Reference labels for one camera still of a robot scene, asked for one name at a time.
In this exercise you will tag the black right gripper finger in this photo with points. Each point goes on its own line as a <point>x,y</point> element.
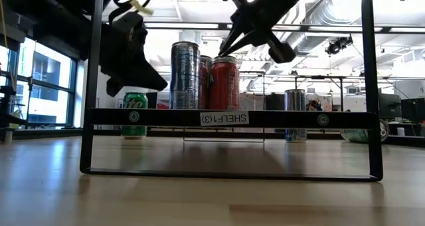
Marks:
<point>232,30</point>
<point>249,41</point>

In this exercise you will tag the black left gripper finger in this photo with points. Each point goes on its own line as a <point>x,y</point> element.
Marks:
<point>129,66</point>

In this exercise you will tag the silver can black lid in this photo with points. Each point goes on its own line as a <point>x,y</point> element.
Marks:
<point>206,58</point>

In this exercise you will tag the red Fanta can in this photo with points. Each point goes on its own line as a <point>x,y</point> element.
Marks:
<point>205,86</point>
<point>224,84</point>

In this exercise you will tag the silver blue can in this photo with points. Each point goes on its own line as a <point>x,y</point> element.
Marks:
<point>185,76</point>
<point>295,101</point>

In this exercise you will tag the green Sprite can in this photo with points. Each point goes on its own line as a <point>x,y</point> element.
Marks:
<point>134,101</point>
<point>355,136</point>

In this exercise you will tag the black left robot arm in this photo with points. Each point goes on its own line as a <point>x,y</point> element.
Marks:
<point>50,16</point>

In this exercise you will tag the yellow tag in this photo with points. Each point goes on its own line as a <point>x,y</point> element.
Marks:
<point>141,7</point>

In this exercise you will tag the black box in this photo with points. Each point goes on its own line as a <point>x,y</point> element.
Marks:
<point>275,101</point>

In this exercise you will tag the black ceiling spotlight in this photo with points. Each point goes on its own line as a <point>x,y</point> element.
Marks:
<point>338,45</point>

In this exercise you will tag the large window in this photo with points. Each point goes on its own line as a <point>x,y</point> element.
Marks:
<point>46,86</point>

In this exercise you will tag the person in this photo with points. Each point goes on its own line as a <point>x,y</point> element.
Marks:
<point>313,103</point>

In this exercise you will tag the black computer monitor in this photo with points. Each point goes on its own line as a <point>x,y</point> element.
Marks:
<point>413,109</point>
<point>388,106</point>

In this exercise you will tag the white cup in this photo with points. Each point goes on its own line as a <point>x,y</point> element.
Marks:
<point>400,131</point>

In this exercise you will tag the long ceiling light rail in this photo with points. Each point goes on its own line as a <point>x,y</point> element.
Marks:
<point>182,25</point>

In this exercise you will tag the wooden shelf black metal frame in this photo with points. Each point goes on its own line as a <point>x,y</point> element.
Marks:
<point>166,118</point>

